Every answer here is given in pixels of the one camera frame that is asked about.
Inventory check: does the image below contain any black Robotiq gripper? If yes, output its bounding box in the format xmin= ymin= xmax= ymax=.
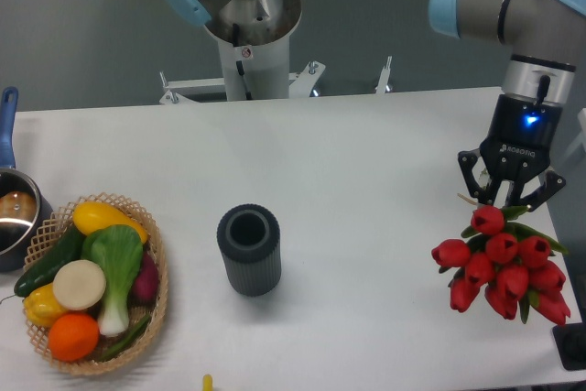
xmin=458 ymin=94 xmax=566 ymax=212

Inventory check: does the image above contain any red tulip bouquet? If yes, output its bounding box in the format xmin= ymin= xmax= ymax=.
xmin=430 ymin=194 xmax=571 ymax=326

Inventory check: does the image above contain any yellow banana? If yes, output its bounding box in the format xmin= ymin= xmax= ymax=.
xmin=202 ymin=375 xmax=213 ymax=391

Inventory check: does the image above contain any dark grey ribbed vase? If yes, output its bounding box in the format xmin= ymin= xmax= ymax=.
xmin=216 ymin=203 xmax=282 ymax=297

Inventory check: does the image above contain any black device at table edge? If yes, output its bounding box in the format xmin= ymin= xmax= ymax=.
xmin=552 ymin=323 xmax=585 ymax=371

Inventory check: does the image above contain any purple sweet potato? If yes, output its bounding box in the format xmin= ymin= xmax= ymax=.
xmin=131 ymin=253 xmax=159 ymax=303

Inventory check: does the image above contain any green bok choy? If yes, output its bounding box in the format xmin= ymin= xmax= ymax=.
xmin=81 ymin=224 xmax=143 ymax=337

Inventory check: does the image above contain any green bean pod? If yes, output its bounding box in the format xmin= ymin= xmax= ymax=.
xmin=98 ymin=315 xmax=151 ymax=362

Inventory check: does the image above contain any yellow squash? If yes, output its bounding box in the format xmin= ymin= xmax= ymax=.
xmin=72 ymin=201 xmax=149 ymax=244

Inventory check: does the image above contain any green cucumber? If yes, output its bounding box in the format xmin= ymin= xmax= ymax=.
xmin=14 ymin=224 xmax=85 ymax=298

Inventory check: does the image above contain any orange fruit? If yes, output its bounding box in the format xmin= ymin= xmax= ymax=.
xmin=49 ymin=313 xmax=100 ymax=362

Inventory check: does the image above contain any woven wicker basket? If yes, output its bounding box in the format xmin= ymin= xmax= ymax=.
xmin=24 ymin=193 xmax=168 ymax=375

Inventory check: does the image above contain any yellow bell pepper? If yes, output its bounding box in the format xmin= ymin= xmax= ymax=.
xmin=23 ymin=283 xmax=69 ymax=328

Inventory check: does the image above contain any white frame at right edge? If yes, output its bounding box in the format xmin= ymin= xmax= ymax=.
xmin=559 ymin=108 xmax=586 ymax=168

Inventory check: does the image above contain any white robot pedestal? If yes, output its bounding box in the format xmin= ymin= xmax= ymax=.
xmin=158 ymin=33 xmax=394 ymax=105

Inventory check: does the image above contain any blue handled saucepan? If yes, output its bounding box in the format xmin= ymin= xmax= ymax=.
xmin=1 ymin=86 xmax=52 ymax=273

